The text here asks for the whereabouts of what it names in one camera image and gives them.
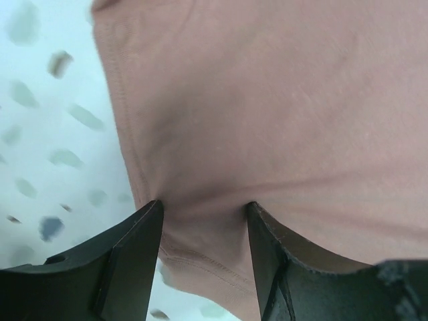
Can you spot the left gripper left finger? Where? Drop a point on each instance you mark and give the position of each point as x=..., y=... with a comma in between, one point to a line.
x=108, y=277

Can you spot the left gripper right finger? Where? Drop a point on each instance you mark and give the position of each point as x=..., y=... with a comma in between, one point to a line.
x=298, y=280

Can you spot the pink t shirt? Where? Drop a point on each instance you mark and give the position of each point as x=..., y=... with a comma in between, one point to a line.
x=317, y=110

